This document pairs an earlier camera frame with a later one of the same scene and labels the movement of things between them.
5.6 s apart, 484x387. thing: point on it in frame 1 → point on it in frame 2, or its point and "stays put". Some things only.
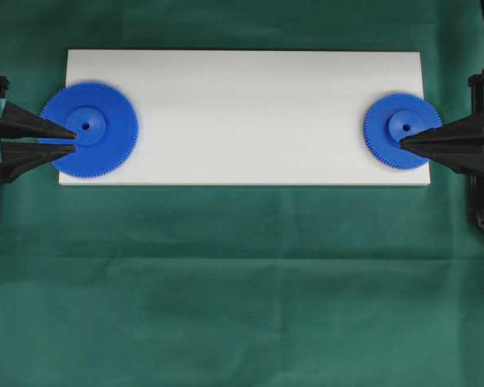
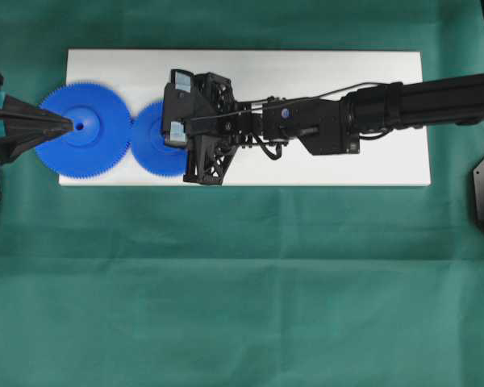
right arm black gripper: [472, 146] → [219, 126]
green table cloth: [235, 285] stays put
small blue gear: [391, 118] → [147, 134]
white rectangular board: [250, 118] stays put
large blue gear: [106, 122] stays put
